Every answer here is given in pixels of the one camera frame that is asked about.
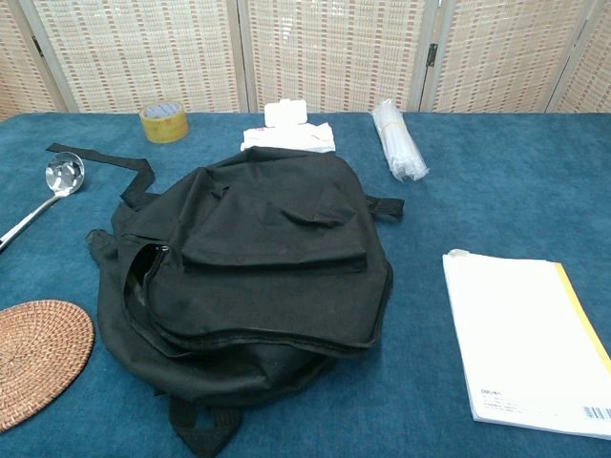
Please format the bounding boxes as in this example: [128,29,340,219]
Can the yellow packing tape roll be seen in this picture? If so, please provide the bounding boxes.
[138,100,190,144]

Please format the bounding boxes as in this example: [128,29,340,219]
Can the white book with yellow spine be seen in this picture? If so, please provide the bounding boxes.
[441,248,611,440]

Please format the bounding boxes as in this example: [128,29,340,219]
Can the round woven rattan coaster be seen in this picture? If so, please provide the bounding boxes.
[0,299,95,433]

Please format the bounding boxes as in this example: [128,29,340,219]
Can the white folded cloth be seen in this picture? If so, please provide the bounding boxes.
[241,98,338,155]

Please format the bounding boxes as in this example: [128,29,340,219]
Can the black fabric backpack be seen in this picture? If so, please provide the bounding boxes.
[46,141,406,457]

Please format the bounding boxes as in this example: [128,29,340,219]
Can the bundle of clear wrapped straws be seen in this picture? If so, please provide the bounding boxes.
[371,98,430,183]

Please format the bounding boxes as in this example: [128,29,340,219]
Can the woven bamboo folding screen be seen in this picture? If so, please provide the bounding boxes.
[0,0,611,121]

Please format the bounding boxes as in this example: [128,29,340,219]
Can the blue felt table cover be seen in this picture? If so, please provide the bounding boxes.
[0,112,611,458]

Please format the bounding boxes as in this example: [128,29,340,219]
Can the steel ladle with black handle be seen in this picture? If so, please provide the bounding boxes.
[0,151,86,255]

